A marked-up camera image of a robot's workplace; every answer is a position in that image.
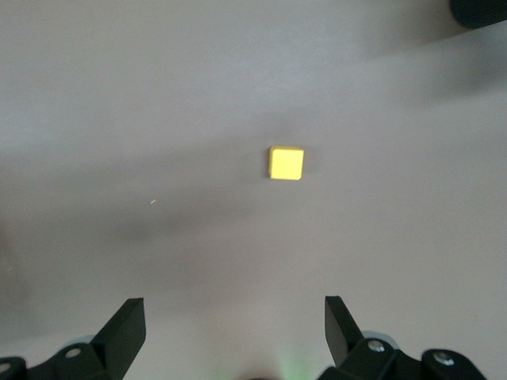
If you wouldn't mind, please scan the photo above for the yellow block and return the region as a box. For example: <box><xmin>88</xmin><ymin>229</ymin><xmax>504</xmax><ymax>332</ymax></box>
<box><xmin>267</xmin><ymin>145</ymin><xmax>306</xmax><ymax>181</ymax></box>

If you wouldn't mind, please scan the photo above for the black rounded object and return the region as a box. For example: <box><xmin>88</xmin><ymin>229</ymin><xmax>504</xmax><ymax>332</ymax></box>
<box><xmin>449</xmin><ymin>0</ymin><xmax>507</xmax><ymax>29</ymax></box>

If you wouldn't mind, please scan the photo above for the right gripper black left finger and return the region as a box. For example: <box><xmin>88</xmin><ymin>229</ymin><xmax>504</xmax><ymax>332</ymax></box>
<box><xmin>0</xmin><ymin>297</ymin><xmax>147</xmax><ymax>380</ymax></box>

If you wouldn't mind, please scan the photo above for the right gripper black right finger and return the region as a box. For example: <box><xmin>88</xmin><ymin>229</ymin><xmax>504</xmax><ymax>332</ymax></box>
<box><xmin>316</xmin><ymin>295</ymin><xmax>490</xmax><ymax>380</ymax></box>

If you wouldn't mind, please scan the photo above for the brown table cloth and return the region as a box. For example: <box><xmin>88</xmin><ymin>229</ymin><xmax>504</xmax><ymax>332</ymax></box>
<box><xmin>0</xmin><ymin>0</ymin><xmax>507</xmax><ymax>380</ymax></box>

